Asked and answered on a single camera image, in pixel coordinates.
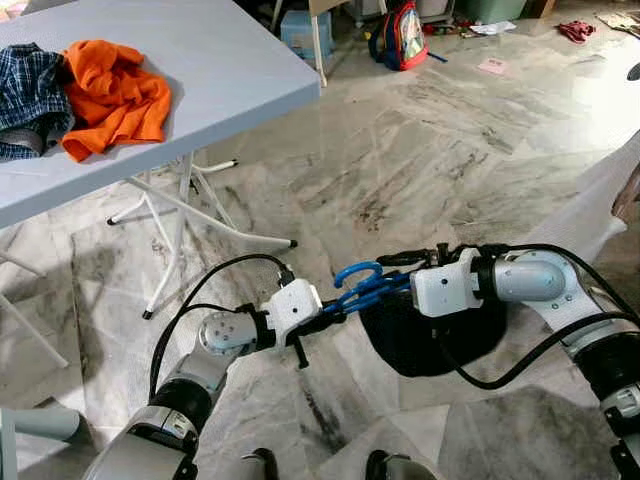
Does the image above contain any blue plastic hanger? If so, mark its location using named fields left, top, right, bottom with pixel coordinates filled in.
left=322, top=262, right=413, bottom=319

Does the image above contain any dark navy garment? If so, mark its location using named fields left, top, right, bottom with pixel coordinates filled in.
left=358, top=290, right=509, bottom=379

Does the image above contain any reddish brown hanger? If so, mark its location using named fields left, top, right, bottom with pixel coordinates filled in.
left=612, top=165, right=640, bottom=226

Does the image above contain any robot left leg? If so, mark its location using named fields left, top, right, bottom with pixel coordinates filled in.
left=232, top=448, right=281, bottom=480

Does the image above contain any robot leg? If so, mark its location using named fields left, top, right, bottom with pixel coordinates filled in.
left=365, top=450, right=441, bottom=480
left=232, top=448, right=281, bottom=480

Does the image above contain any long white garment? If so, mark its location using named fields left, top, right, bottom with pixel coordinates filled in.
left=530, top=130, right=640, bottom=271

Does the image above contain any robot right leg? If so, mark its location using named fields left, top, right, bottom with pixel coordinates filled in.
left=365, top=450, right=441, bottom=480

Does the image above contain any red and blue backpack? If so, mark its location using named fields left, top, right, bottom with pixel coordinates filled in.
left=368, top=0, right=431, bottom=71

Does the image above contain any white paper sheet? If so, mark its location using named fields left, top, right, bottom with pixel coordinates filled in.
left=470, top=20, right=518, bottom=36

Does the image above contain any small red cloth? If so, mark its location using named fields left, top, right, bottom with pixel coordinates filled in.
left=557, top=20, right=596, bottom=44

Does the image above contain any beige floor cloth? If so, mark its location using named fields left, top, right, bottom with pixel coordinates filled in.
left=597, top=10, right=640, bottom=36

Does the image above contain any orange garment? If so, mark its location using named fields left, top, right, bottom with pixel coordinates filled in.
left=60, top=38, right=173, bottom=163

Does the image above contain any blue plaid shirt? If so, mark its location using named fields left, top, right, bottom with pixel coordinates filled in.
left=0, top=42, right=76, bottom=163

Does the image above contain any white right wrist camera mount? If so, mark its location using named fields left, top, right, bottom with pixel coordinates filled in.
left=412, top=248, right=483, bottom=319

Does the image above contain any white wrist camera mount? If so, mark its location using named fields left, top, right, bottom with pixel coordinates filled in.
left=265, top=278, right=323, bottom=346
left=412, top=248, right=483, bottom=319

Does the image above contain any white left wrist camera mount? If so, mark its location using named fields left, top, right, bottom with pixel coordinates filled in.
left=265, top=278, right=323, bottom=346

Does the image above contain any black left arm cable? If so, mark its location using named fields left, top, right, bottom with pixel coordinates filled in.
left=150, top=253, right=298, bottom=401

